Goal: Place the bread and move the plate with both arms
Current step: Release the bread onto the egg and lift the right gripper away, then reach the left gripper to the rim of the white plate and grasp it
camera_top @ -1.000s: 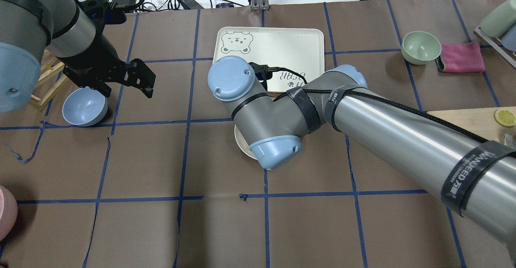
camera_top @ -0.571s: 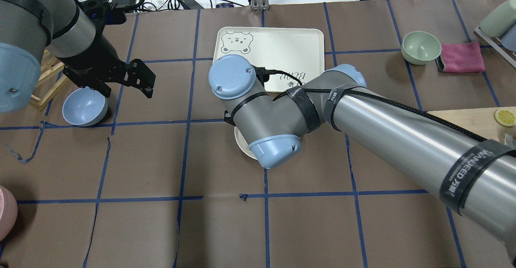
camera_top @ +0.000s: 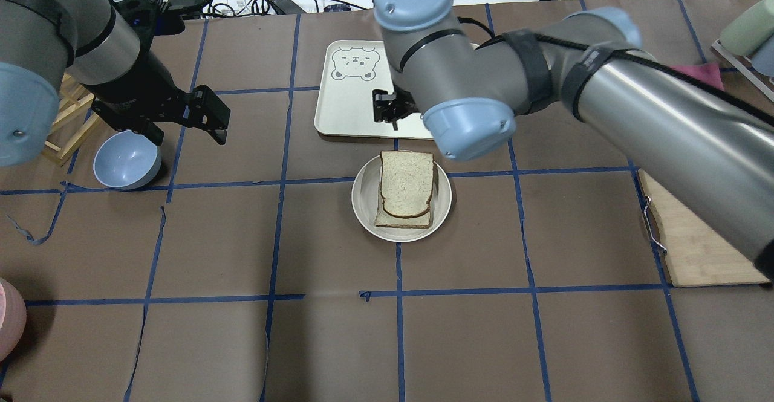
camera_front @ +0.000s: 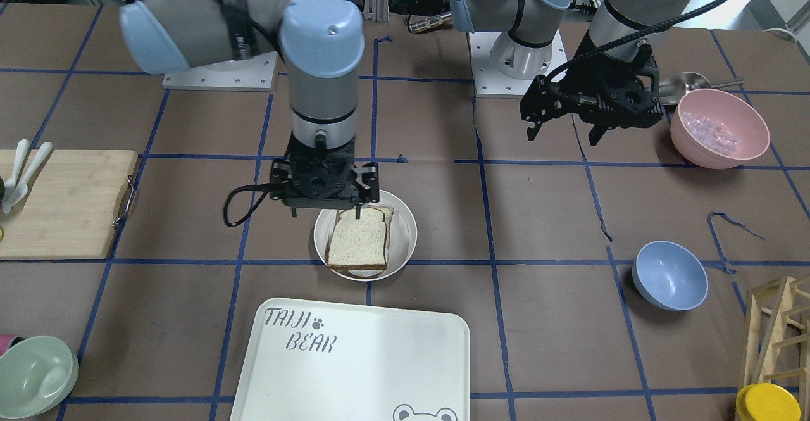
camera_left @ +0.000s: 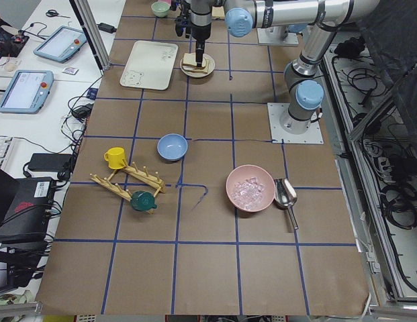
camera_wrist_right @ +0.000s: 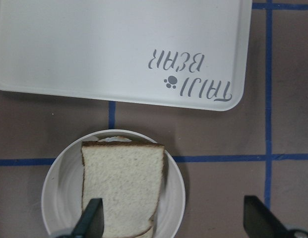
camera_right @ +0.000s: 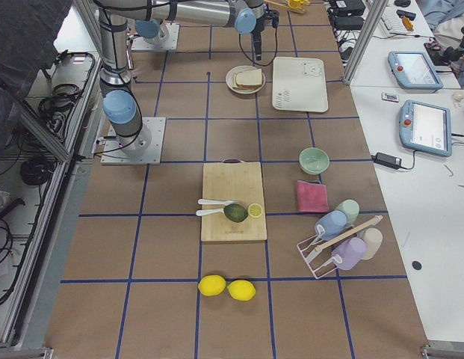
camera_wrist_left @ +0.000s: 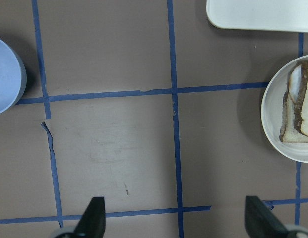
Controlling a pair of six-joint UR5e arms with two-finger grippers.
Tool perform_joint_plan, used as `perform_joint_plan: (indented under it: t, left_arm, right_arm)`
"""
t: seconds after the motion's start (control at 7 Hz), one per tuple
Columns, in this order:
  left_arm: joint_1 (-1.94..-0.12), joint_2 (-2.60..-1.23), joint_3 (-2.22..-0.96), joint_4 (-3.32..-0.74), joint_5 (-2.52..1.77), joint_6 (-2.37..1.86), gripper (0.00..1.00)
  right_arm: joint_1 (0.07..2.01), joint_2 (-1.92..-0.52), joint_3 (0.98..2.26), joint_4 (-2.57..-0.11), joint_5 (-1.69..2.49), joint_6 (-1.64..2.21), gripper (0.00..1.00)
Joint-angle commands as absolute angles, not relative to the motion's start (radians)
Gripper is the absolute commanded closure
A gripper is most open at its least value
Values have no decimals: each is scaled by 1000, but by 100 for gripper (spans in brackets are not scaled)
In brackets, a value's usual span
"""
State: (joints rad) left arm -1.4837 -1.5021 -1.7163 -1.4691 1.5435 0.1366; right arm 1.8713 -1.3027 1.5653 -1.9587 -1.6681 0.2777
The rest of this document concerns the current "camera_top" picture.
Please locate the white wire cup rack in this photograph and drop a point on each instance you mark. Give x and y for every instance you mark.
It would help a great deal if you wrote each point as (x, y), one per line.
(760, 82)

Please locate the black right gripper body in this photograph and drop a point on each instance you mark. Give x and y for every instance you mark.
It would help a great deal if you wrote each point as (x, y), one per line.
(390, 109)

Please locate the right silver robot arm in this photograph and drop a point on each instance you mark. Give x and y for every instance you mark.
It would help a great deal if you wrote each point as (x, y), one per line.
(712, 151)

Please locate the pink bowl with ice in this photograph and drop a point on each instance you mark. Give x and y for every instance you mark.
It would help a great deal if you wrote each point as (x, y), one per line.
(13, 318)

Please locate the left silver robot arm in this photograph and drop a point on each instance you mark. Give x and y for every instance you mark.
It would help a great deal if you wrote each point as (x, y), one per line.
(106, 47)

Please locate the blue bowl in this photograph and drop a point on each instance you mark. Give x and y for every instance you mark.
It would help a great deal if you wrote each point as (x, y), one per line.
(127, 161)

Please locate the cream bear tray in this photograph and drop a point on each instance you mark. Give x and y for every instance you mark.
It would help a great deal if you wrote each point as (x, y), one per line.
(353, 69)

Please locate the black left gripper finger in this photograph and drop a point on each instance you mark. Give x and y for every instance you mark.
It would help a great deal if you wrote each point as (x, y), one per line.
(148, 130)
(209, 114)

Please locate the pink cloth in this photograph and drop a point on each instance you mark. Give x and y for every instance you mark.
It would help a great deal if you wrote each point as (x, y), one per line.
(708, 73)

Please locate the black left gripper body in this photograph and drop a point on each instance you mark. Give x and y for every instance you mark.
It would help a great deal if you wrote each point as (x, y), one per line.
(140, 90)

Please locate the wooden cutting board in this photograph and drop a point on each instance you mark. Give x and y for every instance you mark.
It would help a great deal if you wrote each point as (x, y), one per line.
(694, 254)

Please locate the white bread slice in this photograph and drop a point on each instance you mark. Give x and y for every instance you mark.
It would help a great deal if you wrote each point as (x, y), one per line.
(407, 160)

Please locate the green cup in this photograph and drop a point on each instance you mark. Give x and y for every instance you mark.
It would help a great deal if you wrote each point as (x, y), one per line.
(745, 34)

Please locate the wooden dish rack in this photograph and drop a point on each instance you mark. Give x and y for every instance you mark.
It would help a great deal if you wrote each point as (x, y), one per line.
(71, 127)

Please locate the bread slice on plate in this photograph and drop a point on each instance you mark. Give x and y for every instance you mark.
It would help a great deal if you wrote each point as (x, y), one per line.
(402, 222)

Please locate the cream round plate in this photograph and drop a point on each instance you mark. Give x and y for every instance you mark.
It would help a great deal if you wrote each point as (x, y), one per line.
(366, 202)

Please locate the blue cup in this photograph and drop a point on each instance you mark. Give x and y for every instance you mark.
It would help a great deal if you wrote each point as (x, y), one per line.
(763, 59)

